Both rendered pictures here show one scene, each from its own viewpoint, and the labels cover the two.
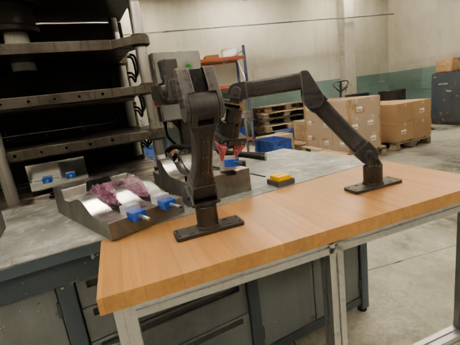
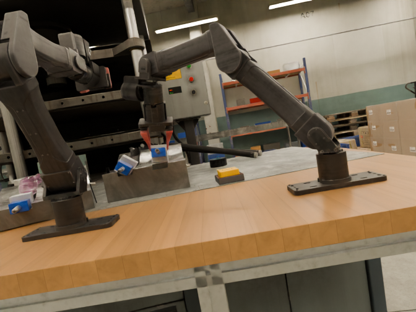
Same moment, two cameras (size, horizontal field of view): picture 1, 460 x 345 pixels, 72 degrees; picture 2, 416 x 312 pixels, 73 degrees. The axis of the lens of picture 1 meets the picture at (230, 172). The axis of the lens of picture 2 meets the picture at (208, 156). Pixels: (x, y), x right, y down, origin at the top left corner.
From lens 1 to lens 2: 0.61 m
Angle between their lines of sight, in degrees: 21
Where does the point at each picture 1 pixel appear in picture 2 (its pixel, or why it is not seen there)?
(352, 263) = (359, 299)
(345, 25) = not seen: outside the picture
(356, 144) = (296, 120)
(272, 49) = (336, 59)
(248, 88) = (158, 59)
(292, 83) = (205, 43)
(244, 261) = (30, 280)
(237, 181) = (170, 176)
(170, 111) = (170, 111)
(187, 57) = not seen: hidden behind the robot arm
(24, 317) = not seen: outside the picture
